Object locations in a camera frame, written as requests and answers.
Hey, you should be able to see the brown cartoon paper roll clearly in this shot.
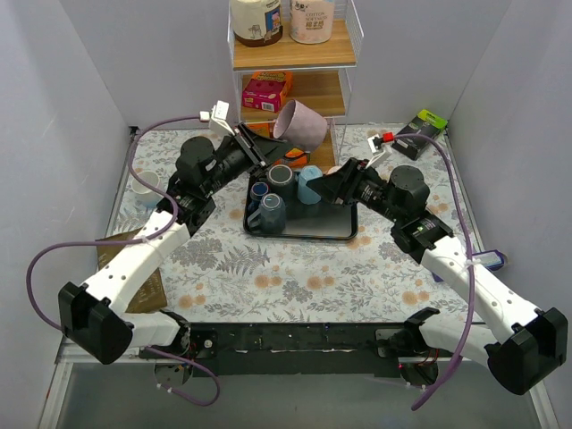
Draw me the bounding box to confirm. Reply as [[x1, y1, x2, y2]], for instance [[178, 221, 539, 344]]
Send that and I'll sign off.
[[230, 0, 283, 47]]

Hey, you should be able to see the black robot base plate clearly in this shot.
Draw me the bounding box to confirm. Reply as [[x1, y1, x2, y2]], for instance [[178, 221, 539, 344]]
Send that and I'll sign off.
[[138, 321, 448, 379]]

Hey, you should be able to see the dark grey mug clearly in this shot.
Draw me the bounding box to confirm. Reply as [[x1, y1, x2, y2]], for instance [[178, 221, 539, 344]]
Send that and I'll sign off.
[[266, 164, 297, 203]]

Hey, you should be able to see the orange green sponge pack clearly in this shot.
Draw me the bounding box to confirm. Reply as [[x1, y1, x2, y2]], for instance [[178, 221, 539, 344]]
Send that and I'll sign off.
[[284, 148, 310, 165]]

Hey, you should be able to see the brown paper bag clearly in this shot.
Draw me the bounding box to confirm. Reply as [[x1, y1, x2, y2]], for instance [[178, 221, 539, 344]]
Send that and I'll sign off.
[[97, 245, 167, 314]]

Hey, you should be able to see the white and blue mug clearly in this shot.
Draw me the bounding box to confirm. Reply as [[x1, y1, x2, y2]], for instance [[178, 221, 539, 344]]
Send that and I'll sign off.
[[131, 171, 162, 208]]

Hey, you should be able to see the navy blue mug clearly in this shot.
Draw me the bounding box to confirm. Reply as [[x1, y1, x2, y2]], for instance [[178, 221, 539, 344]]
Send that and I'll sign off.
[[248, 181, 269, 213]]

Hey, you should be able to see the purple cable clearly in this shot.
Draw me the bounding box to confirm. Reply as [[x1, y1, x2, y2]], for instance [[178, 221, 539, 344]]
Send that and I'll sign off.
[[25, 114, 223, 407], [392, 132, 477, 411]]

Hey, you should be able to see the slate blue mug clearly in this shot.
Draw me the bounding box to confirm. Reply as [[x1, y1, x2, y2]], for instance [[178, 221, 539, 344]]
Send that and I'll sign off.
[[247, 193, 286, 234]]

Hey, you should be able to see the pink cotton tissue roll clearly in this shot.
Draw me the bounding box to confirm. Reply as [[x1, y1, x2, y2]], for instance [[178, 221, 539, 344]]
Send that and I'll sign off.
[[290, 0, 335, 45]]

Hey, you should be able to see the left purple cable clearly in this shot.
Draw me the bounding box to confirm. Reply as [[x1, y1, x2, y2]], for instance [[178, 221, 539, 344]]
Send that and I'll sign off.
[[25, 114, 223, 407]]

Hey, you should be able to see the black serving tray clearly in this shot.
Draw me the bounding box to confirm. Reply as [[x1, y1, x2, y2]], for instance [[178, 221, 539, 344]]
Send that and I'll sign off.
[[243, 168, 358, 240]]

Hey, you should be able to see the pink orange sponge box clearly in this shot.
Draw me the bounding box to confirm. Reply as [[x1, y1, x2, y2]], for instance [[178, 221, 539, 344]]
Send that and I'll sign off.
[[241, 71, 293, 113]]

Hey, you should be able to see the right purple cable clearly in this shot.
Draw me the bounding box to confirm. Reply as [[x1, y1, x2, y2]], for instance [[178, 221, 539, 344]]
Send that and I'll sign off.
[[392, 132, 477, 411]]

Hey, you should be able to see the pink mug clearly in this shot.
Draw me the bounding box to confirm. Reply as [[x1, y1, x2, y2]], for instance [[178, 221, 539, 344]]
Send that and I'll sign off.
[[325, 165, 341, 175]]

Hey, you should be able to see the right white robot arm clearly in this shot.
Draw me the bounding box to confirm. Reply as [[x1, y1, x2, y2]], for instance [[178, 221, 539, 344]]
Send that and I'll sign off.
[[307, 158, 568, 395]]

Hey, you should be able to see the light blue faceted mug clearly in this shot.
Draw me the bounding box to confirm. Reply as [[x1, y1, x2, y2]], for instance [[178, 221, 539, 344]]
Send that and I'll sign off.
[[298, 165, 323, 205]]

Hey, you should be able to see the lavender purple mug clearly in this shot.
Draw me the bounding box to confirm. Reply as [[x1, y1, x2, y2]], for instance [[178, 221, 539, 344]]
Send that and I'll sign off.
[[273, 100, 328, 153]]

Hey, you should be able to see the purple white box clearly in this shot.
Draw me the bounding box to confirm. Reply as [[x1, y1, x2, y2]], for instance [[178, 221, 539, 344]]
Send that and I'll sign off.
[[431, 249, 509, 283]]

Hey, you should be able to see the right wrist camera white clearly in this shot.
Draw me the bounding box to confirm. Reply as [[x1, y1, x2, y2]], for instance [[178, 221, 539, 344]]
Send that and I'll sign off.
[[366, 132, 394, 168]]

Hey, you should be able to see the yellow sponge box left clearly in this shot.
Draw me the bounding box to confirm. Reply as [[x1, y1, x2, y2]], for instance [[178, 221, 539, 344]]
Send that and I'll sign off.
[[247, 122, 273, 138]]

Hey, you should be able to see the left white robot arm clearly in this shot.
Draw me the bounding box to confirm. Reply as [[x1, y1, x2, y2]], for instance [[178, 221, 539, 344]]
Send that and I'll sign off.
[[58, 124, 293, 365]]

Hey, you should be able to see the black green razor box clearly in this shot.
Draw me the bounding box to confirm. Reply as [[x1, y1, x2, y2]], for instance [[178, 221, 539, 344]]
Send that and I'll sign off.
[[391, 109, 448, 161]]

